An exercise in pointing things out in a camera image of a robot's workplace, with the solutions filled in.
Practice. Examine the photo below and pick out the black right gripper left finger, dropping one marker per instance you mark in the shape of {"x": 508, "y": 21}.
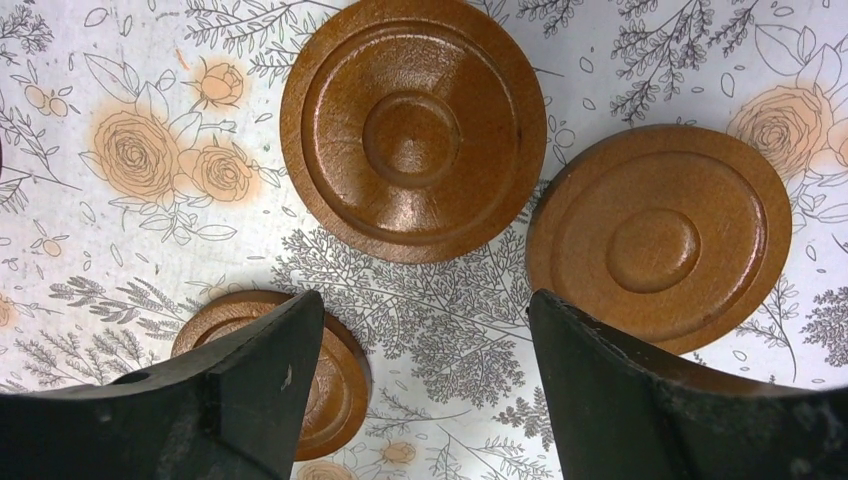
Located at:
{"x": 230, "y": 409}

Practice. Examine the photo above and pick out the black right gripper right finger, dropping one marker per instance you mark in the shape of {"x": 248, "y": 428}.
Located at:
{"x": 621, "y": 408}

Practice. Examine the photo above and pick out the floral tablecloth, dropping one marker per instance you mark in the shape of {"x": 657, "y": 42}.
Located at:
{"x": 142, "y": 177}

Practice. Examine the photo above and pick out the brown wooden coaster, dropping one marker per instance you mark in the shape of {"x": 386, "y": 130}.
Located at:
{"x": 413, "y": 131}
{"x": 672, "y": 234}
{"x": 342, "y": 383}

